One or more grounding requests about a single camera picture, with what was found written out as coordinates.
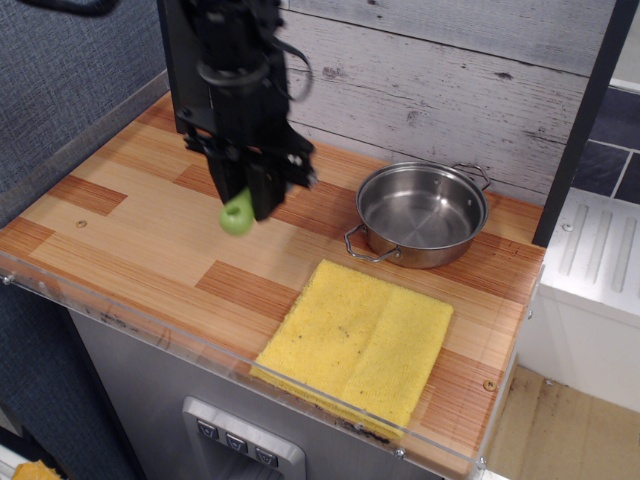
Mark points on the green grey toy spatula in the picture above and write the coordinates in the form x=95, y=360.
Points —
x=237, y=216

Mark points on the black left vertical post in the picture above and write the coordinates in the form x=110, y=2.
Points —
x=182, y=52

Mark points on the black vertical post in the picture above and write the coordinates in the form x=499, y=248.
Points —
x=606, y=61
x=182, y=52

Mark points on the clear acrylic front guard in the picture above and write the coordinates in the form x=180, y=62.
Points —
x=149, y=367

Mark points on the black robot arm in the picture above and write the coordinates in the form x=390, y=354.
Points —
x=238, y=42

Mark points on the yellow folded cloth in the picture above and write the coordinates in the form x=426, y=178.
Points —
x=358, y=347

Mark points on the white toy sink unit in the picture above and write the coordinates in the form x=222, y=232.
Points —
x=583, y=324

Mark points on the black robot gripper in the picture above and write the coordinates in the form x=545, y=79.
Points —
x=246, y=137

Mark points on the black right vertical post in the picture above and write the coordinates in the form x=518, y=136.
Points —
x=606, y=61

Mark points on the stainless steel pot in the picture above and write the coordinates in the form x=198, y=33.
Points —
x=419, y=215

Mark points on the yellow object bottom left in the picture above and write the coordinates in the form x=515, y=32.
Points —
x=34, y=471

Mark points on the grey button control panel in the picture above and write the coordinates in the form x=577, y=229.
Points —
x=228, y=447

